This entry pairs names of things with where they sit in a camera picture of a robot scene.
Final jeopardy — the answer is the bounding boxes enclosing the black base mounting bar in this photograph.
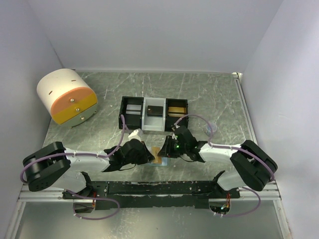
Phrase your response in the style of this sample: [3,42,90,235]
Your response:
[62,180,241,210]

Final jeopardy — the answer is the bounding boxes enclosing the black cards in middle bin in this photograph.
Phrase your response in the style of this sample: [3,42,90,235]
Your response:
[147,105,163,117]

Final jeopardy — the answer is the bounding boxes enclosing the black right tray bin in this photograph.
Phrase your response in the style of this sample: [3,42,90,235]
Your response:
[164,98,188,132]

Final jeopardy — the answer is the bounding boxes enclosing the black left tray bin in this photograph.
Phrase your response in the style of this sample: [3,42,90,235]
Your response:
[118,96,144,130]

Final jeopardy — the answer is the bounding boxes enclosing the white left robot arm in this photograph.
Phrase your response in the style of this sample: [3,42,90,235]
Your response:
[21,138,154,199]

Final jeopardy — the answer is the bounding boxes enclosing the white middle tray bin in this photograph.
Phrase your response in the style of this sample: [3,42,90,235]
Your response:
[142,97,166,131]

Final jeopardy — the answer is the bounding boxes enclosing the small clear plastic cup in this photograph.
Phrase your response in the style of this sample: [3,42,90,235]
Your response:
[205,122,218,136]

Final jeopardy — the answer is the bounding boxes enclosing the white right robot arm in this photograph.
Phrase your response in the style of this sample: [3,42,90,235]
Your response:
[158,126,278,198]

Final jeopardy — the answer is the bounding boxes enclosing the aluminium right side rail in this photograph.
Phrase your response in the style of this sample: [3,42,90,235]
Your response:
[232,72,257,143]

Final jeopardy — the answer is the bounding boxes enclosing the black tray bin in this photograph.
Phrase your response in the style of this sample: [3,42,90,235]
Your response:
[118,96,144,130]
[164,98,188,132]

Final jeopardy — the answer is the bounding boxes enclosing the gold cards in right bin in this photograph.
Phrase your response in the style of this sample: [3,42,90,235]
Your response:
[168,107,186,118]

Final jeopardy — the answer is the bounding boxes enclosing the round drawer cabinet white orange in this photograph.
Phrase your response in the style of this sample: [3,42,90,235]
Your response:
[36,69,98,127]

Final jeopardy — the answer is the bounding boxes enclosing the gold credit card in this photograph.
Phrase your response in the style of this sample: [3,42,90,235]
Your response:
[152,146,162,165]

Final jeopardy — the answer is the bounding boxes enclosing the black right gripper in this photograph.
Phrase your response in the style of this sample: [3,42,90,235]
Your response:
[158,135,188,158]

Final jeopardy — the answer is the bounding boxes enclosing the green card holder wallet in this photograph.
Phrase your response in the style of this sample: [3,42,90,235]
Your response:
[146,157,170,167]

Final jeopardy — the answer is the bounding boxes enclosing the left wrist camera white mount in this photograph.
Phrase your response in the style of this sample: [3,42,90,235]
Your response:
[128,128,143,141]

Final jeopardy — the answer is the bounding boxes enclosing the silver cards in left bin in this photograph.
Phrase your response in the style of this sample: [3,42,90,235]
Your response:
[126,104,142,115]

